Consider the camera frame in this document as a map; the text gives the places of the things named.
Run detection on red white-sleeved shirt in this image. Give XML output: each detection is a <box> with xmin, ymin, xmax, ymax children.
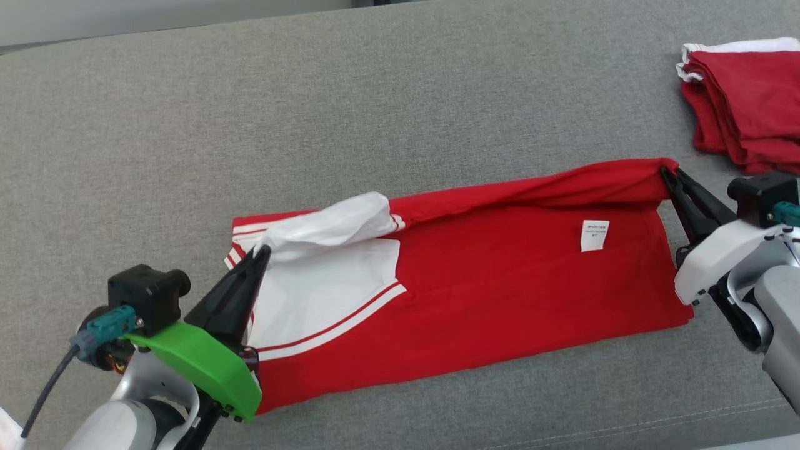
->
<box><xmin>224</xmin><ymin>157</ymin><xmax>694</xmax><ymax>416</ymax></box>

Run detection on dark red garment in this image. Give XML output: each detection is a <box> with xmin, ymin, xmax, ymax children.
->
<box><xmin>675</xmin><ymin>37</ymin><xmax>800</xmax><ymax>176</ymax></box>

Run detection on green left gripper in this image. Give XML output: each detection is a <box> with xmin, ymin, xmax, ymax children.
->
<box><xmin>122</xmin><ymin>245</ymin><xmax>273</xmax><ymax>423</ymax></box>

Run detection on left teal-plug black cable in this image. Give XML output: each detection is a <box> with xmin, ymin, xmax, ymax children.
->
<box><xmin>21</xmin><ymin>304</ymin><xmax>139</xmax><ymax>438</ymax></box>

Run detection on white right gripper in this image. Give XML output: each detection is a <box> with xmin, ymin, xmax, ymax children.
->
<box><xmin>660</xmin><ymin>166</ymin><xmax>800</xmax><ymax>307</ymax></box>

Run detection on white paper cable tag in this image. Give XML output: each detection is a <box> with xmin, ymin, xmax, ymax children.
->
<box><xmin>0</xmin><ymin>406</ymin><xmax>24</xmax><ymax>450</ymax></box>

